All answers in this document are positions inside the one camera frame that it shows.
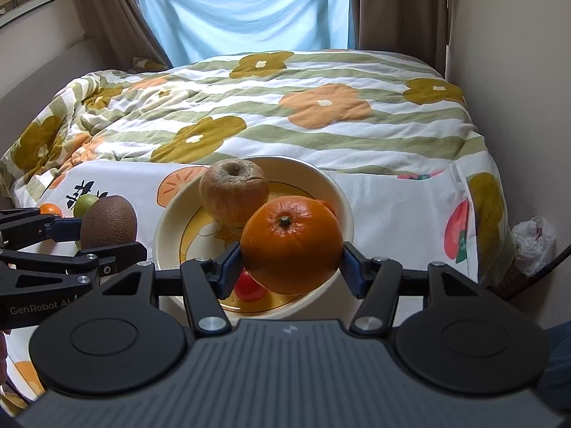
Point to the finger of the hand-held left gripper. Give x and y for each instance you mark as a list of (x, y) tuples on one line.
[(67, 229), (111, 258)]

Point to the white fruit print cloth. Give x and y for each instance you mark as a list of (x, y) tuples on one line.
[(401, 214)]

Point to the floral striped blanket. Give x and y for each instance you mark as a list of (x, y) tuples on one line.
[(312, 133)]

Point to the yellow patterned pillow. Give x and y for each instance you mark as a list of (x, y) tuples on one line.
[(149, 64)]

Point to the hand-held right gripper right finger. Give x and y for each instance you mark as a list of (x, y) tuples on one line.
[(352, 268)]

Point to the large orange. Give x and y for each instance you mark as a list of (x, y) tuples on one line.
[(290, 249)]

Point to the red cherry tomato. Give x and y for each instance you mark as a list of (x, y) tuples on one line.
[(250, 290)]

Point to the yellow cartoon print plate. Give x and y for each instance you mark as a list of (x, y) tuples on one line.
[(308, 180)]

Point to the white plastic bag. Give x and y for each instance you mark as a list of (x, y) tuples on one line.
[(533, 245)]

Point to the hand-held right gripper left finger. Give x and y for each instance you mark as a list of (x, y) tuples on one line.
[(232, 264)]

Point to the person's dark blue pants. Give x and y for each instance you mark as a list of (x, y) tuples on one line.
[(557, 347)]

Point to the wrinkled pale apple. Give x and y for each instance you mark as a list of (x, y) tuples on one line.
[(227, 187)]

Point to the green round fruit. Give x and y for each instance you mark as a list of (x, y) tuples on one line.
[(84, 207)]

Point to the brown curtain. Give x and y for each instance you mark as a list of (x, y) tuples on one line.
[(397, 9), (116, 13)]

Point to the brown kiwi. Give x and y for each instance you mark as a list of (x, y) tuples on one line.
[(109, 223)]

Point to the light blue window cloth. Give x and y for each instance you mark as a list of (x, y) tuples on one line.
[(245, 9)]

